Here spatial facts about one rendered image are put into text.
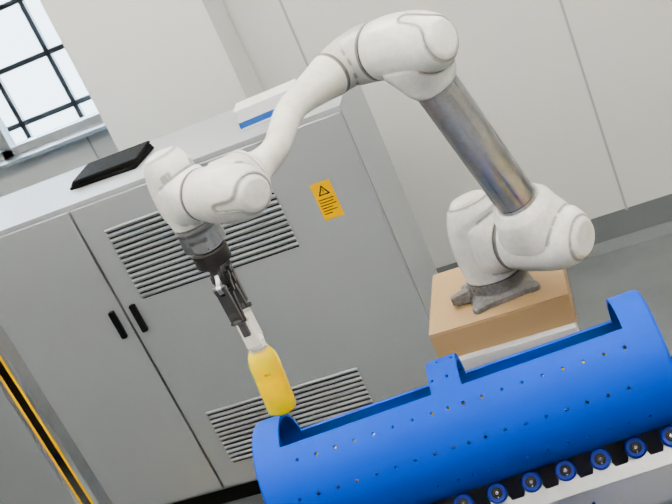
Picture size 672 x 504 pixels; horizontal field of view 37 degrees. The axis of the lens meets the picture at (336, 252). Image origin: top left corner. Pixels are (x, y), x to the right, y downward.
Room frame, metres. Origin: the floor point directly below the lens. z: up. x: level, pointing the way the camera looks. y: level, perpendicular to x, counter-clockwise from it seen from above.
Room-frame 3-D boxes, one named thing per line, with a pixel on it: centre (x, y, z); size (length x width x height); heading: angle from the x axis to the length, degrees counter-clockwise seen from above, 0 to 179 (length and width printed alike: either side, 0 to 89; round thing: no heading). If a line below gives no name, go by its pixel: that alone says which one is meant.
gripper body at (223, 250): (1.89, 0.23, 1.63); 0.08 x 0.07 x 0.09; 171
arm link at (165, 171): (1.88, 0.22, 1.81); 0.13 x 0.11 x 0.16; 37
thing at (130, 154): (3.84, 0.65, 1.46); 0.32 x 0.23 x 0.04; 74
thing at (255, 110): (3.58, 0.00, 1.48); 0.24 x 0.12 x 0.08; 82
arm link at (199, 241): (1.89, 0.23, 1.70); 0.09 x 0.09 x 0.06
